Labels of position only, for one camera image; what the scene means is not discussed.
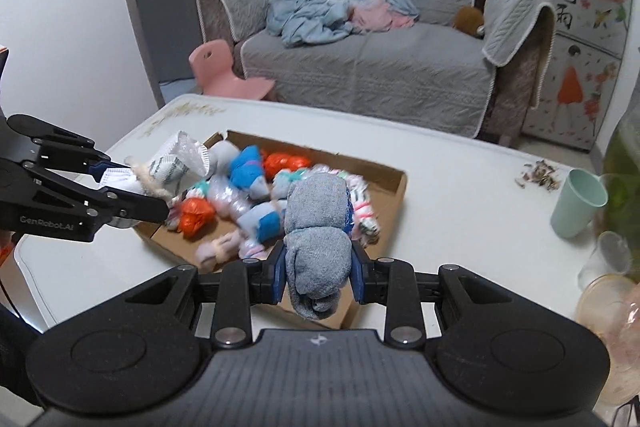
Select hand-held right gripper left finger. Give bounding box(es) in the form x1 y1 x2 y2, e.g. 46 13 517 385
125 241 288 349

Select teal white bundle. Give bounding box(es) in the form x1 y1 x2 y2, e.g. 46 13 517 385
185 179 211 202

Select grey sock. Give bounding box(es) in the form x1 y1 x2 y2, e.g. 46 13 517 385
282 174 355 322

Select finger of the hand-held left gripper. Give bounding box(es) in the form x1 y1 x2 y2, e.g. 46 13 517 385
35 126 131 180
30 168 169 228

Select white pink-striped bundle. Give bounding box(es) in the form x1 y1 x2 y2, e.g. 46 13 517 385
347 174 381 248

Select grey quilted sofa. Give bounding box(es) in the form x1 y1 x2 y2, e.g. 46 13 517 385
195 0 556 142

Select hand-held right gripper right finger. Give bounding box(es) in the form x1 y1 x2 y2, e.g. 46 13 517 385
350 242 516 349

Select pink glass bowl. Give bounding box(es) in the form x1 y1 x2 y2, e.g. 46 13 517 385
574 274 640 408

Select grey door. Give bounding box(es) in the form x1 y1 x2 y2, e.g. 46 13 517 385
111 0 218 108

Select blue and pink laundry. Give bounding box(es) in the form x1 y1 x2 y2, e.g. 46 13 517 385
265 0 421 48

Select pile of seed shells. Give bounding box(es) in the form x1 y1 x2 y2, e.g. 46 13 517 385
515 159 563 192

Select clear white plastic bundle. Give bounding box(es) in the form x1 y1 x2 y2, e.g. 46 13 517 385
207 179 253 223

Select pink plastic chair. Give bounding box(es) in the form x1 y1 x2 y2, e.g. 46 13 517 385
188 39 276 100

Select green translucent bottle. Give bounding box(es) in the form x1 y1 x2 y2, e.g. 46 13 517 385
597 107 640 283

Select shallow cardboard box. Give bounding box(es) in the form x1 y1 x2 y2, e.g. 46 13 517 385
135 130 408 330

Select pink cloth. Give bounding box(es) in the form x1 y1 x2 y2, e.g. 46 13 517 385
350 0 416 32

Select white printed bag bundle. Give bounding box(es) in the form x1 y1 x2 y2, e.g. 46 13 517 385
100 131 211 200

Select orange plastic bag bundle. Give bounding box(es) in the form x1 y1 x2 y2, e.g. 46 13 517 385
177 199 218 238
262 151 311 180

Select clear glass cup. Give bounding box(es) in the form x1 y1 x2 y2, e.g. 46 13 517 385
577 231 633 290

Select pale pink bundle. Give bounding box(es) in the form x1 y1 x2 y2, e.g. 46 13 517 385
196 232 241 273

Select blue sock bundle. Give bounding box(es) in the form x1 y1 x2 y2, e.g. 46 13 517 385
237 202 286 258
229 146 271 200

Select mint green cup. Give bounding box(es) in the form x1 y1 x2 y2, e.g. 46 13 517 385
550 169 609 239

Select brown plush toy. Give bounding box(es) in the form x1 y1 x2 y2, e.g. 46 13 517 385
452 5 486 38

